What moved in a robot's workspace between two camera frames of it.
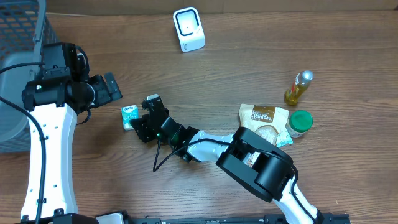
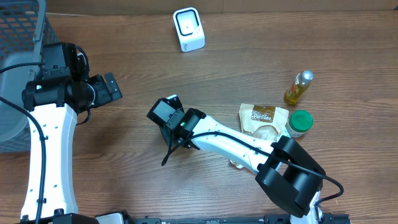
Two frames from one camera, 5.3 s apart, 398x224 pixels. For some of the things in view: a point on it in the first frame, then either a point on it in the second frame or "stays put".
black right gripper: (147, 128) → (171, 134)
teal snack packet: (284, 138) stays put
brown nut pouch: (264, 121) stays put
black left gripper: (104, 88) stays put
